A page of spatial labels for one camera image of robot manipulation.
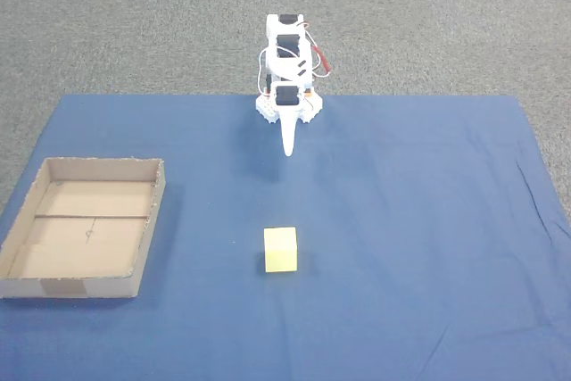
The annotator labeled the shallow cardboard box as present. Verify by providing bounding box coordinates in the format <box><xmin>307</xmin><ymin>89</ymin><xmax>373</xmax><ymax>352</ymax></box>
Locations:
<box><xmin>0</xmin><ymin>156</ymin><xmax>168</xmax><ymax>300</ymax></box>

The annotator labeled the red cable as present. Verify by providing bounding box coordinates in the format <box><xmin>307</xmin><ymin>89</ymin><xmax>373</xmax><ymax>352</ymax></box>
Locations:
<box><xmin>310</xmin><ymin>43</ymin><xmax>334</xmax><ymax>78</ymax></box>

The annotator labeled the yellow foam block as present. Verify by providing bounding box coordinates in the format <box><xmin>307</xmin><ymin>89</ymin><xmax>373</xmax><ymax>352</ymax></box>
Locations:
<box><xmin>262</xmin><ymin>226</ymin><xmax>299</xmax><ymax>274</ymax></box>

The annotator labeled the white cable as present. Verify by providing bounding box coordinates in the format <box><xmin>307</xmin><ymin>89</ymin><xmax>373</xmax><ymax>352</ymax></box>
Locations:
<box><xmin>257</xmin><ymin>47</ymin><xmax>272</xmax><ymax>98</ymax></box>

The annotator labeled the blue cloth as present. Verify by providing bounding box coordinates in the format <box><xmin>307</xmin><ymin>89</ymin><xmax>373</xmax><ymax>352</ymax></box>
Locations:
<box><xmin>0</xmin><ymin>94</ymin><xmax>571</xmax><ymax>381</ymax></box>

